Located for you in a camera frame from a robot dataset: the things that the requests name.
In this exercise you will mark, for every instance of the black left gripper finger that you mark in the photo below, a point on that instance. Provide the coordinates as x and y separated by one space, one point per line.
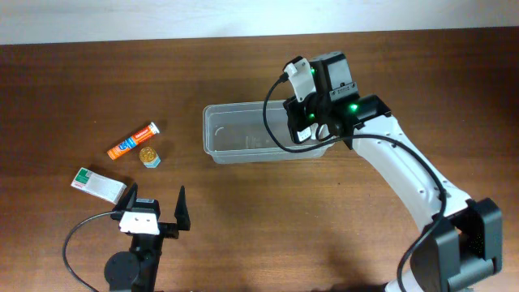
181 212
127 200

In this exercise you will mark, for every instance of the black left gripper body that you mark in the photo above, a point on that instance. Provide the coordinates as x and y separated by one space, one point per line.
168 229

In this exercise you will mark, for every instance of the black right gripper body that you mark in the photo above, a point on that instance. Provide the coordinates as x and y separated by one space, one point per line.
312 108

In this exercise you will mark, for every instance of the dark brown syrup bottle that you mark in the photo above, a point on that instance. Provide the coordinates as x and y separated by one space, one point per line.
304 135

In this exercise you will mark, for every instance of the white green medicine box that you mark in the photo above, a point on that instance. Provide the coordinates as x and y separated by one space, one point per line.
99 186

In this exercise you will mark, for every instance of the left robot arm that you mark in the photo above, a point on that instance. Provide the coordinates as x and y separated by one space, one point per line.
136 269

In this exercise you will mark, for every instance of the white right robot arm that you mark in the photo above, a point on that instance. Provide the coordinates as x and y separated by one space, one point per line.
460 241

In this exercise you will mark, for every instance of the clear plastic container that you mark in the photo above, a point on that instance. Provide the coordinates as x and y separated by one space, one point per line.
235 133

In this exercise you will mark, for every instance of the gold lid balm jar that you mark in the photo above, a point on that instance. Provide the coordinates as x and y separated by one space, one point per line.
149 157

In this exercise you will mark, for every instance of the orange vitamin tablet tube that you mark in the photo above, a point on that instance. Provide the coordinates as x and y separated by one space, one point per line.
132 141

